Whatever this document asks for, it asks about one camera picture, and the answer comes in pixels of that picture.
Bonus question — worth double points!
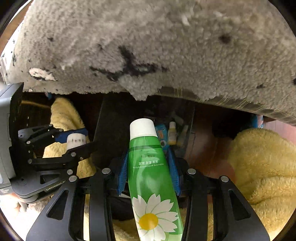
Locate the white small jar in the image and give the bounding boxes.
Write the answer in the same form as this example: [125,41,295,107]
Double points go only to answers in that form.
[66,133,87,150]

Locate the green daisy lotion tube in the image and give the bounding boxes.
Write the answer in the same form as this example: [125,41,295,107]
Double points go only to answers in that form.
[127,126,183,240]

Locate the blue wet wipes packet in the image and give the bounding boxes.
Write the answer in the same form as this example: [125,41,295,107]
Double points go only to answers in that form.
[155,123,169,153]

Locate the yellow small bottle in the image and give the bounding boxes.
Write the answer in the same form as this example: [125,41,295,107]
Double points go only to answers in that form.
[168,121,177,146]

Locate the black trash bin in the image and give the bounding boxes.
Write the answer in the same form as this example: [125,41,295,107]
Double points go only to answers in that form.
[92,93,194,169]

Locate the yellow fluffy trousers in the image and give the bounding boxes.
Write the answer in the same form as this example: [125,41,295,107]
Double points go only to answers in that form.
[43,97,295,240]

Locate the grey patterned fleece bedspread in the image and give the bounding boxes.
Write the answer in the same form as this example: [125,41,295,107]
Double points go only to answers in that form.
[1,1,295,125]

